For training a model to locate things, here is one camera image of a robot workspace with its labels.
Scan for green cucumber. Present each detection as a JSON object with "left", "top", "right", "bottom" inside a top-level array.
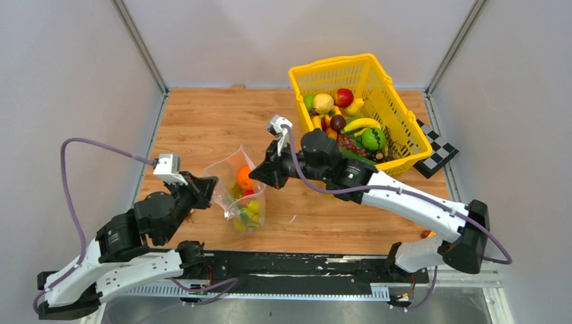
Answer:
[{"left": 339, "top": 147, "right": 377, "bottom": 165}]

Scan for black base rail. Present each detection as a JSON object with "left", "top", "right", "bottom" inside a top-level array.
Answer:
[{"left": 179, "top": 250, "right": 430, "bottom": 297}]

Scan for yellow banana bunch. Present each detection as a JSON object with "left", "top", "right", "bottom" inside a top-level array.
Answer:
[{"left": 226, "top": 184, "right": 265, "bottom": 233}]

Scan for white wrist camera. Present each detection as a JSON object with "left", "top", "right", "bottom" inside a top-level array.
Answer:
[
  {"left": 266, "top": 115, "right": 293, "bottom": 157},
  {"left": 153, "top": 153, "right": 188, "bottom": 186}
]

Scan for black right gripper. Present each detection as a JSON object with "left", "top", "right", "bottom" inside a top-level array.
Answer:
[{"left": 250, "top": 138, "right": 328, "bottom": 190}]

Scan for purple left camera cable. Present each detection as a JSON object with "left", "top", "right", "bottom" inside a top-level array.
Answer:
[{"left": 32, "top": 137, "right": 157, "bottom": 314}]

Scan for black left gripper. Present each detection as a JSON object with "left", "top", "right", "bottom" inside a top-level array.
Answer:
[{"left": 161, "top": 169, "right": 221, "bottom": 243}]

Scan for yellow orange toy block car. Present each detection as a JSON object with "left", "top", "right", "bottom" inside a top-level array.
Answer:
[{"left": 421, "top": 230, "right": 436, "bottom": 239}]

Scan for checkerboard calibration board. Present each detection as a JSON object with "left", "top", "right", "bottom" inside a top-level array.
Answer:
[{"left": 414, "top": 119, "right": 459, "bottom": 179}]

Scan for orange fruit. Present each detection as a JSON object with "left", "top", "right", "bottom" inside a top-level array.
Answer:
[{"left": 236, "top": 165, "right": 254, "bottom": 191}]

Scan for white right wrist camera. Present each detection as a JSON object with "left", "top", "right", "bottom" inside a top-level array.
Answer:
[{"left": 266, "top": 115, "right": 293, "bottom": 157}]

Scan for clear zip top bag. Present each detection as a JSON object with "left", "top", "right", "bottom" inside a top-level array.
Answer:
[{"left": 204, "top": 146, "right": 266, "bottom": 235}]

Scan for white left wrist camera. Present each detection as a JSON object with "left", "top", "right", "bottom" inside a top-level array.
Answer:
[{"left": 153, "top": 153, "right": 188, "bottom": 186}]

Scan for yellow bell pepper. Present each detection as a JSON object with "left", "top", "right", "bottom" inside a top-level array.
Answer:
[{"left": 343, "top": 98, "right": 364, "bottom": 117}]

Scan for dark purple passion fruit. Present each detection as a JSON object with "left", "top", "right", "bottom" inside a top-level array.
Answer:
[{"left": 329, "top": 115, "right": 347, "bottom": 132}]

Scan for yellow plastic basket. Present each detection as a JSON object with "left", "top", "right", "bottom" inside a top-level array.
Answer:
[{"left": 289, "top": 53, "right": 432, "bottom": 178}]

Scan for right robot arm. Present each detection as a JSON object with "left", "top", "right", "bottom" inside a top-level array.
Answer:
[{"left": 249, "top": 128, "right": 489, "bottom": 282}]

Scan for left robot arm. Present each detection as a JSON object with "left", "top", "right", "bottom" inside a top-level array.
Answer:
[{"left": 36, "top": 171, "right": 219, "bottom": 321}]

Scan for small watermelon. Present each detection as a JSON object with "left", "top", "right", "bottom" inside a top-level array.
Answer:
[{"left": 361, "top": 128, "right": 387, "bottom": 151}]

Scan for green apple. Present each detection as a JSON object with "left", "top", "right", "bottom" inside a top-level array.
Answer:
[{"left": 303, "top": 94, "right": 315, "bottom": 115}]

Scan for small red peach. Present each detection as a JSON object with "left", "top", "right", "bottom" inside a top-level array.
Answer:
[{"left": 325, "top": 128, "right": 338, "bottom": 140}]

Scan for red apple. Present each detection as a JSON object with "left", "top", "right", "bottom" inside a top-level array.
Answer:
[{"left": 334, "top": 88, "right": 354, "bottom": 108}]

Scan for beige lemon fruit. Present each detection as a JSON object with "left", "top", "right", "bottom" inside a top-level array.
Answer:
[{"left": 313, "top": 93, "right": 335, "bottom": 115}]

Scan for purple grapes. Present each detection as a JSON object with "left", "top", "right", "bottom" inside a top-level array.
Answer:
[{"left": 337, "top": 134, "right": 370, "bottom": 159}]

